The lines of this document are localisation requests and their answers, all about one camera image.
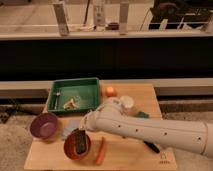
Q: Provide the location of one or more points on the metal spoon in tray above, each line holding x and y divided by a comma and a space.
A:
57, 99

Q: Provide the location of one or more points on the red bowl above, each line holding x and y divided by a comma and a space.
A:
70, 146

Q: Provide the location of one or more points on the green plastic tray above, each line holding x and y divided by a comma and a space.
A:
85, 91

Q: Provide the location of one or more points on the wooden cutting board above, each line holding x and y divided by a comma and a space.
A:
123, 154

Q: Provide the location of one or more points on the orange carrot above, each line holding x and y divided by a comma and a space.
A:
102, 152

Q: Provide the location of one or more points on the orange fruit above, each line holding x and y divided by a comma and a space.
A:
110, 92

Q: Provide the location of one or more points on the beige object in tray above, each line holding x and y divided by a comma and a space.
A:
70, 104

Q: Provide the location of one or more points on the black marker pen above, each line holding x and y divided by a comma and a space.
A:
152, 147

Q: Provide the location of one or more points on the black eraser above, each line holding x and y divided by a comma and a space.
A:
81, 146

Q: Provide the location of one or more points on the purple bowl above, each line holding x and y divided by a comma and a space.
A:
44, 125

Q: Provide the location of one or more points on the white round container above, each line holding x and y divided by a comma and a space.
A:
128, 101

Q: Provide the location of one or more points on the blue cloth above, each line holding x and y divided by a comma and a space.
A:
72, 125

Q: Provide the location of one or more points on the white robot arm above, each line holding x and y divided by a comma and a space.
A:
110, 117

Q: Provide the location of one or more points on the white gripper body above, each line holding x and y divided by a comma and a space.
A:
88, 122

